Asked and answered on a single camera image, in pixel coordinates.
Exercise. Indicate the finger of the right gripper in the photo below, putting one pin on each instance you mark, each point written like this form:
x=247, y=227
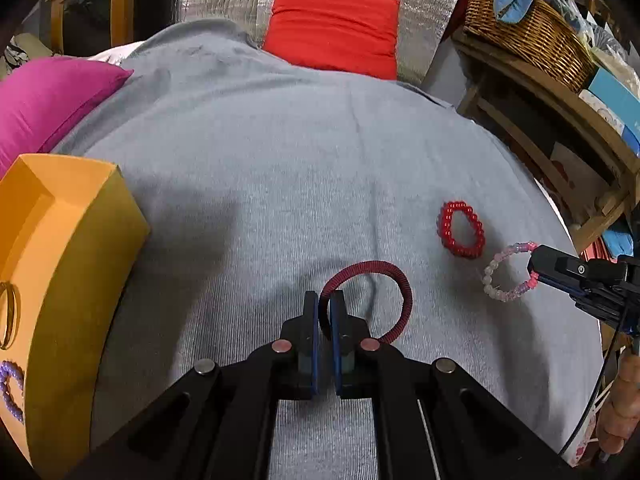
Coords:
x=562, y=271

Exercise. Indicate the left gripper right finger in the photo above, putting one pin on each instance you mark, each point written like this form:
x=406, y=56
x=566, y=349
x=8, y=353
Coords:
x=432, y=420

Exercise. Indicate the metal bangle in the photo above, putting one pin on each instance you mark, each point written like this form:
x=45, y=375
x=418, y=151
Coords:
x=11, y=314

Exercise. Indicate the blue white patterned box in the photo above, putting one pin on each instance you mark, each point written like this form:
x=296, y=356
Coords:
x=612, y=119

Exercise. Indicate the person's right hand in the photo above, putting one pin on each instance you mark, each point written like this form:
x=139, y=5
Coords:
x=620, y=415

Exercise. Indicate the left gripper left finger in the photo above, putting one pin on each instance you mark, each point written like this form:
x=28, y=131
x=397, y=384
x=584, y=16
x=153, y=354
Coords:
x=216, y=422

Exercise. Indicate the striped cloth on sofa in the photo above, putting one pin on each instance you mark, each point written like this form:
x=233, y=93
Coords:
x=13, y=56

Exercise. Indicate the wooden shelf table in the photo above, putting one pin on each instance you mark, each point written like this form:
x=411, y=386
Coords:
x=531, y=113

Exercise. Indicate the orange cardboard box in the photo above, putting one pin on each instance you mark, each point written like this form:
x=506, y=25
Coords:
x=70, y=234

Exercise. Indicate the red cushion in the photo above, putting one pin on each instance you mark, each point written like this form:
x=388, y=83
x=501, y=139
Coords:
x=352, y=36

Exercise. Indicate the magenta pillow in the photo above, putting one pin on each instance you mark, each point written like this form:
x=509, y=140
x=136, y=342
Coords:
x=46, y=98

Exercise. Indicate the blue cardboard box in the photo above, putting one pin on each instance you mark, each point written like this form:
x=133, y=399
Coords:
x=617, y=98

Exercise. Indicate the grey blanket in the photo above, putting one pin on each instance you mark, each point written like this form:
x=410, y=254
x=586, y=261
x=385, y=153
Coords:
x=262, y=181

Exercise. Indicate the wooden cabinet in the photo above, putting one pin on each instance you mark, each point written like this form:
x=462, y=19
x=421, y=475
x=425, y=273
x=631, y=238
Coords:
x=87, y=27

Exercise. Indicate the wicker basket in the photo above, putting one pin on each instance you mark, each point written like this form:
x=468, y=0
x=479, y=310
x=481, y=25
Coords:
x=541, y=38

